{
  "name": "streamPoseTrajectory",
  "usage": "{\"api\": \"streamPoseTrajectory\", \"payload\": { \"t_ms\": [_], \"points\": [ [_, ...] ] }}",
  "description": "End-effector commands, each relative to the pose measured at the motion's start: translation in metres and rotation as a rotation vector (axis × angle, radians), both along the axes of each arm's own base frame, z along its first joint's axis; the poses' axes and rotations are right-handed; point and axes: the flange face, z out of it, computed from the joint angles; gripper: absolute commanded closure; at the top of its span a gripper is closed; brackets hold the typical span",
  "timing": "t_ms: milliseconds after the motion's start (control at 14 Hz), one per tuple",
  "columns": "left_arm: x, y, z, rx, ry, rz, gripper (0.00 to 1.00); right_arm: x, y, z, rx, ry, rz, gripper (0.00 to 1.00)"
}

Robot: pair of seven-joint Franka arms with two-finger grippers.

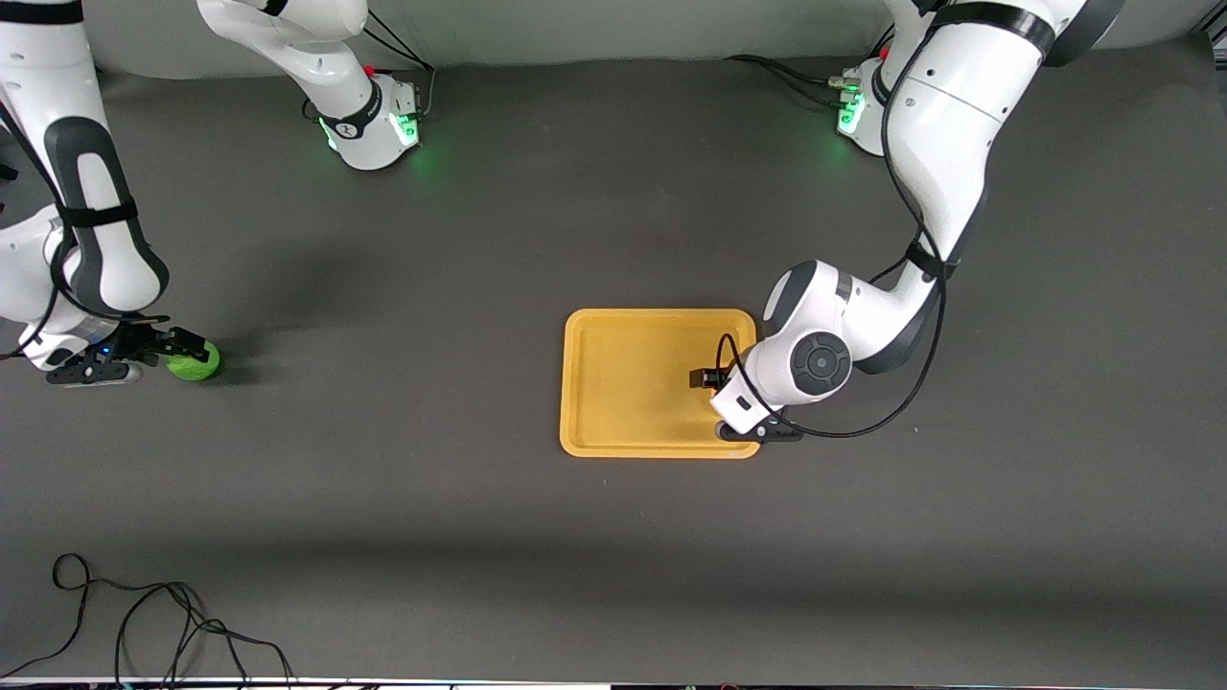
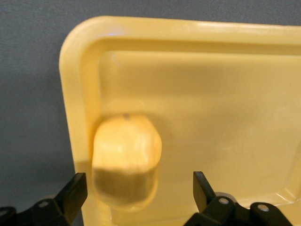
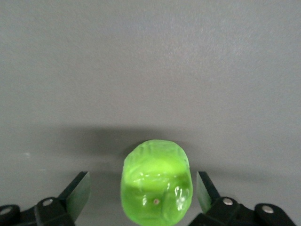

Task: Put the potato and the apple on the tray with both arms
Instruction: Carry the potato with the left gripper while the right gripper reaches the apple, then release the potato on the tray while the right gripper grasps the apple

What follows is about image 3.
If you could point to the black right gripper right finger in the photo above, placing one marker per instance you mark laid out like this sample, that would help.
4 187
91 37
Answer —
216 202

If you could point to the green plastic vegetable toy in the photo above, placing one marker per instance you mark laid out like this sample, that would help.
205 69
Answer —
156 183

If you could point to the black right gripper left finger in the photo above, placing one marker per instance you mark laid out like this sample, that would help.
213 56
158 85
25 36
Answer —
70 200

